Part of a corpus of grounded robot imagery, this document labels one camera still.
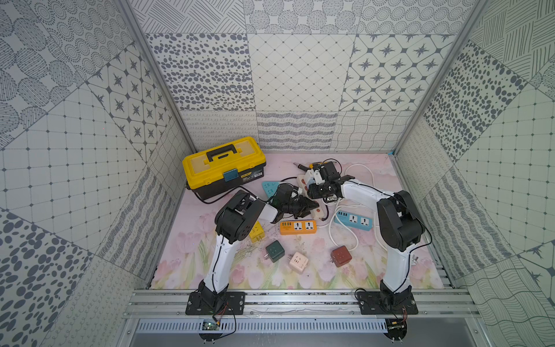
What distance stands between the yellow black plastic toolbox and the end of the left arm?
0.21 metres

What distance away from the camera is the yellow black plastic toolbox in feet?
3.02

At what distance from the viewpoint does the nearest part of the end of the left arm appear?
2.75ft
